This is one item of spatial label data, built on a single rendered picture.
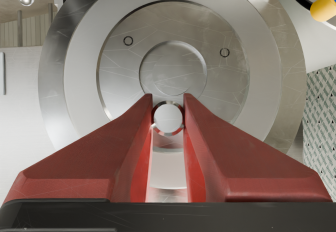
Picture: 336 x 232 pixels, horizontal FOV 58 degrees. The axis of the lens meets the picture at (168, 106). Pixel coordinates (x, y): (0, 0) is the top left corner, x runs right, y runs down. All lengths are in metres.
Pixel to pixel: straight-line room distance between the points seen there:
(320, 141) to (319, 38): 0.21
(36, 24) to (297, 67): 3.81
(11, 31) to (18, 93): 3.67
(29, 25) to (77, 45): 3.85
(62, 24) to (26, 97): 0.37
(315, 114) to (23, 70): 0.44
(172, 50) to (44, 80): 0.07
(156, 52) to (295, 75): 0.08
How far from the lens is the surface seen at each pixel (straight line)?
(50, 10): 3.53
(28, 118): 0.54
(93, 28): 0.17
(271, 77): 0.17
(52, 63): 0.18
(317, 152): 0.41
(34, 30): 3.94
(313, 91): 0.41
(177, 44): 0.15
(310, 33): 0.21
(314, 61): 0.25
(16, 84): 0.55
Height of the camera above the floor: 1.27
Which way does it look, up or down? 3 degrees down
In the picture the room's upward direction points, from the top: 177 degrees clockwise
